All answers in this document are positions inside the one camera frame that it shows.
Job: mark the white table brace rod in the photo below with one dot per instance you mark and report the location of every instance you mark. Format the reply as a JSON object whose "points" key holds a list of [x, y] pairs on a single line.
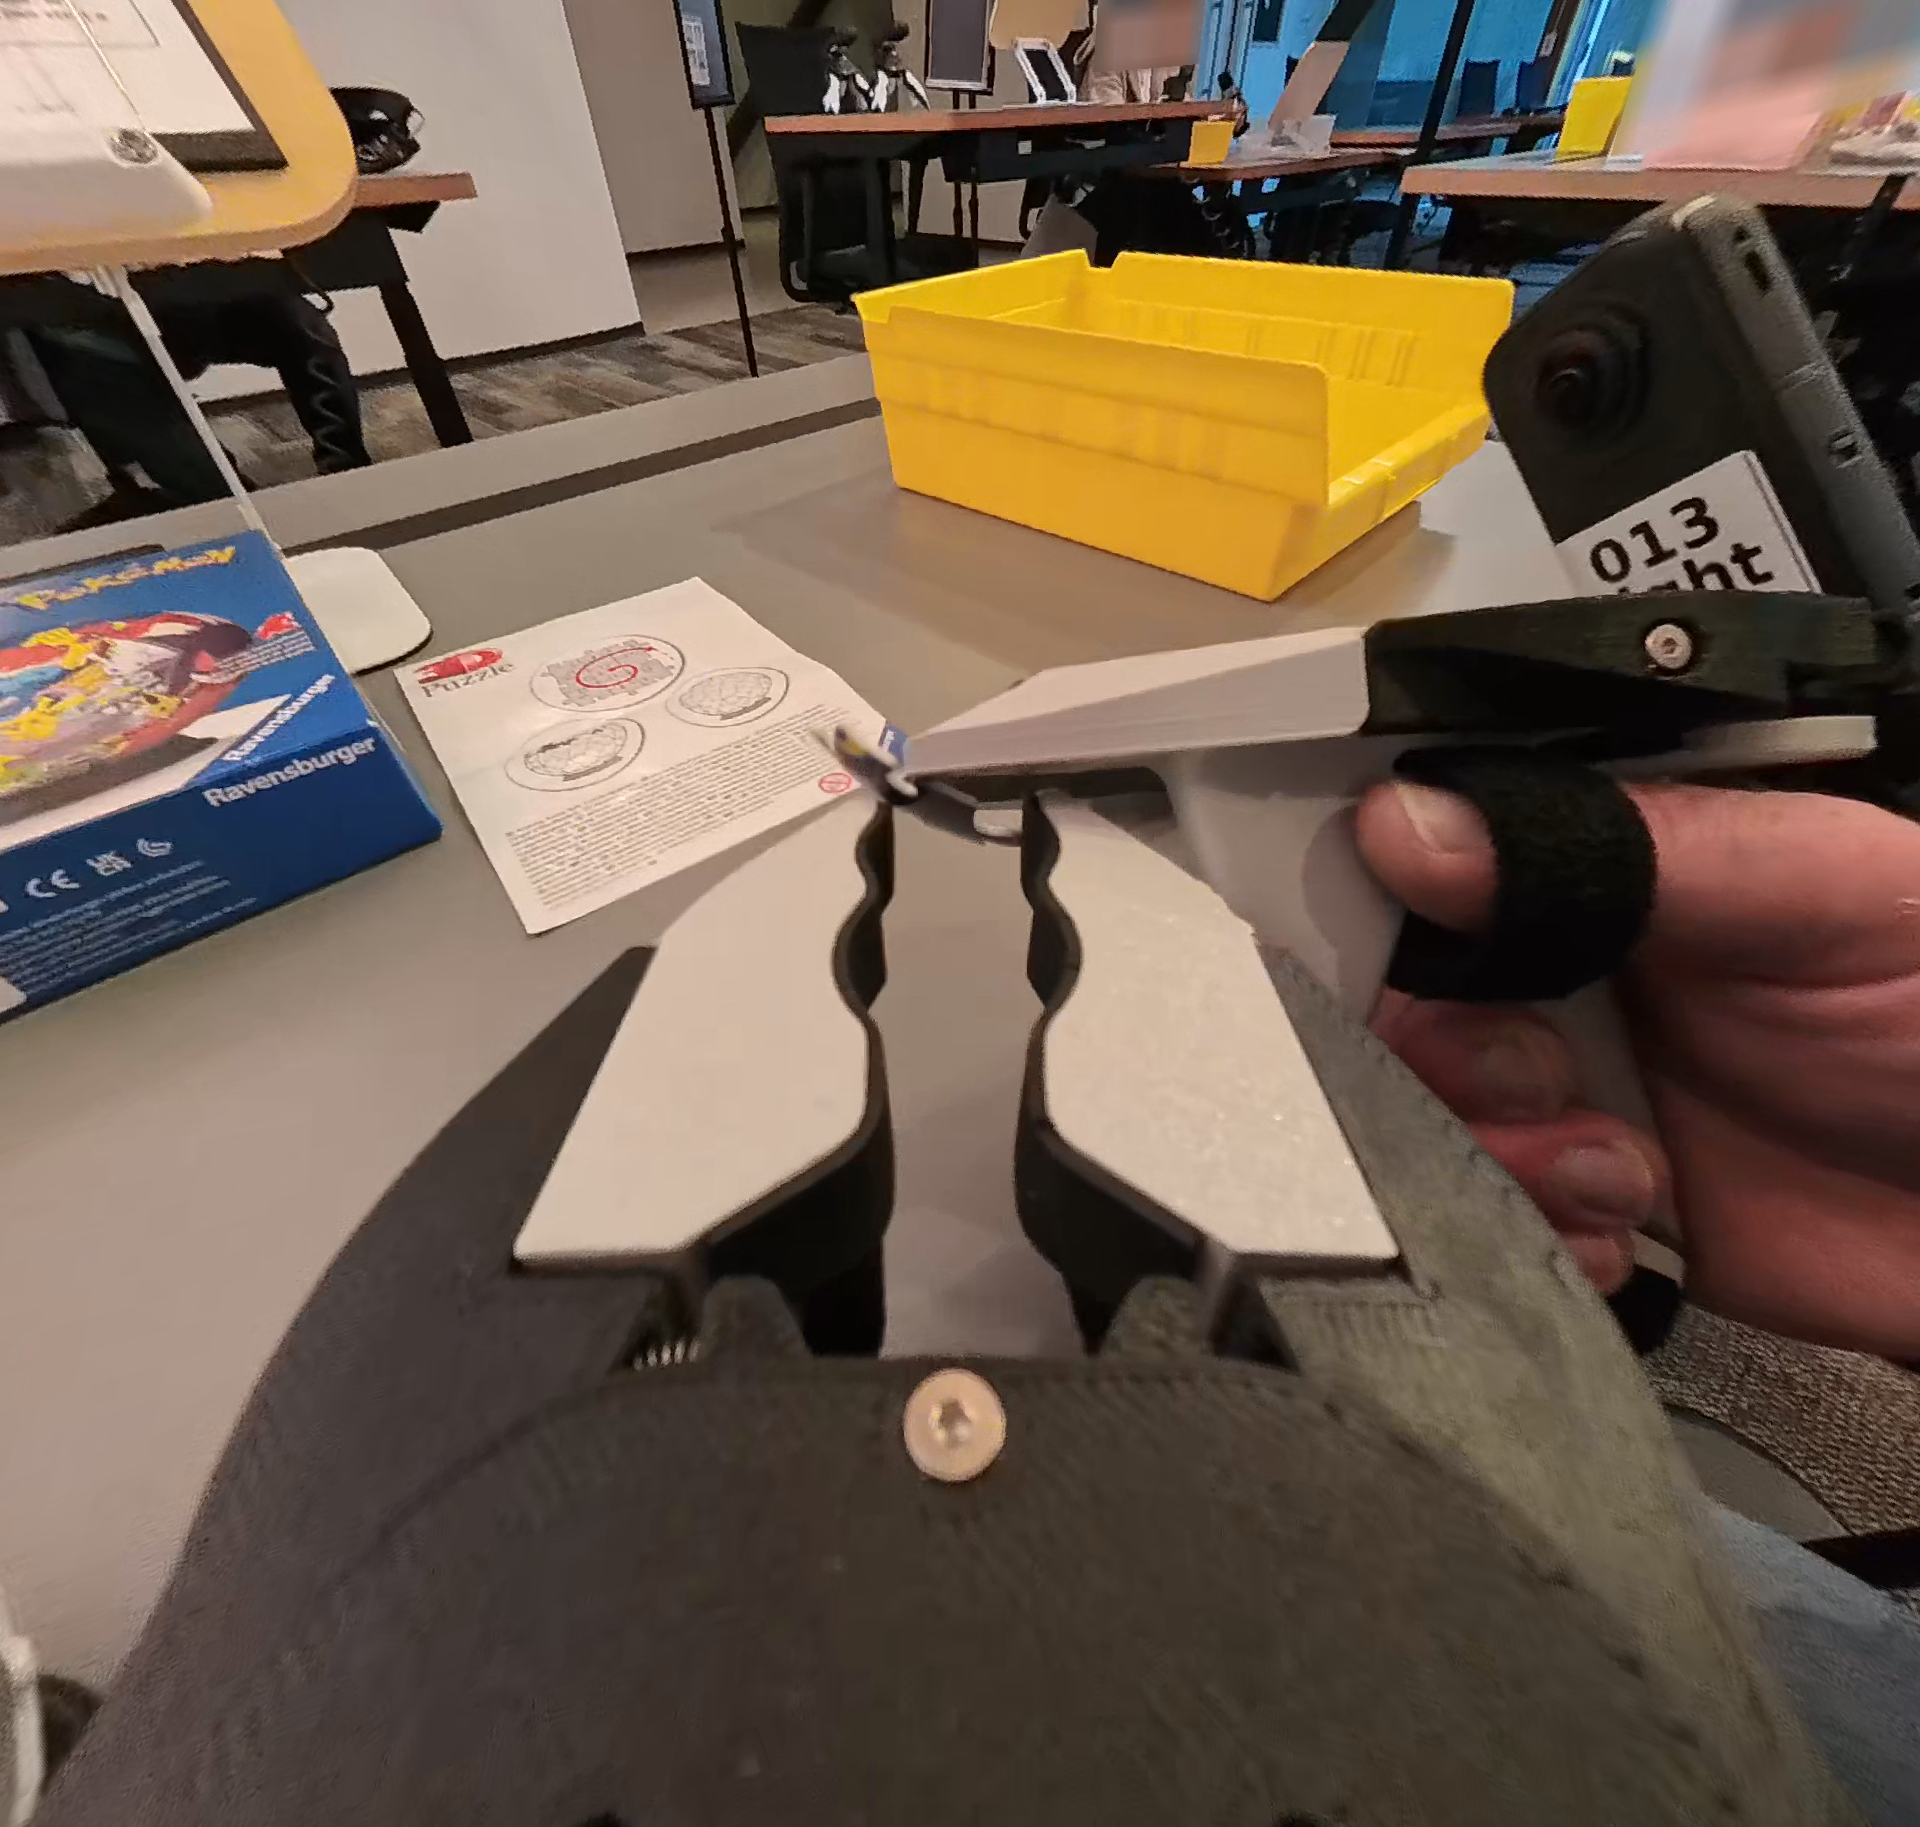
{"points": [[195, 404]]}

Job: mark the white instruction leaflet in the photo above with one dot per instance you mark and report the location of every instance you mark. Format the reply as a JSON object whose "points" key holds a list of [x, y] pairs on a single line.
{"points": [[646, 809]]}

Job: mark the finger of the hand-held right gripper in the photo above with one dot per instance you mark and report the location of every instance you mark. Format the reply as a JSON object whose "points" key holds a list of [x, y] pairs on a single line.
{"points": [[1170, 696], [1110, 780]]}

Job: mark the white instruction sheet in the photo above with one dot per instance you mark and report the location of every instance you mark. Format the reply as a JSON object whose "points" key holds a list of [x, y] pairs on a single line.
{"points": [[90, 42]]}

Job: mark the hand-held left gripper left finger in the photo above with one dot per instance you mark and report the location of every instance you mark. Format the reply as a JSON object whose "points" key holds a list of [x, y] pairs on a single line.
{"points": [[705, 1109]]}

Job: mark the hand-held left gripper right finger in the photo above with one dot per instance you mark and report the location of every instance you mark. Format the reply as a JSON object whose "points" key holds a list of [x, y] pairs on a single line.
{"points": [[1200, 1109]]}

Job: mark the blue printed puzzle piece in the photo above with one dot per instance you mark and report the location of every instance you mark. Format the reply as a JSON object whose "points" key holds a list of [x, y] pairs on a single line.
{"points": [[866, 756]]}

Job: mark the blue puzzle box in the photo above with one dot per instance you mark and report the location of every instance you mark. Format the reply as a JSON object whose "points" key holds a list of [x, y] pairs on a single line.
{"points": [[225, 838]]}

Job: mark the person's blue jeans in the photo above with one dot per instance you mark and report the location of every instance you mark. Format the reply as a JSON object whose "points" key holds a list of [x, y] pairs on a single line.
{"points": [[1845, 1678]]}

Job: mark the black sign stand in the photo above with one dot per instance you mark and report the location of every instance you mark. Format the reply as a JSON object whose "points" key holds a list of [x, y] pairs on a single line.
{"points": [[961, 20], [701, 26]]}

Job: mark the small yellow bin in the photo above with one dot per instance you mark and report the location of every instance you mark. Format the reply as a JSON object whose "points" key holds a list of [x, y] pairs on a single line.
{"points": [[1211, 145], [1598, 116]]}

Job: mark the brown wooden desk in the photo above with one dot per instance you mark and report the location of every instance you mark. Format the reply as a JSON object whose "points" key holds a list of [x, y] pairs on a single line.
{"points": [[976, 120], [1651, 182]]}

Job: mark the person's right hand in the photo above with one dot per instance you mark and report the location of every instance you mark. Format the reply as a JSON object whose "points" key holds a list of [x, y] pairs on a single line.
{"points": [[1800, 1034]]}

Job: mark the yellow plastic bin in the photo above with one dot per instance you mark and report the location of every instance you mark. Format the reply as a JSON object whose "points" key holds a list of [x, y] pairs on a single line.
{"points": [[1126, 464]]}

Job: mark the black telephone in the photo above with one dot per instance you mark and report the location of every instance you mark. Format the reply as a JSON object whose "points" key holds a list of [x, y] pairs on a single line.
{"points": [[375, 132]]}

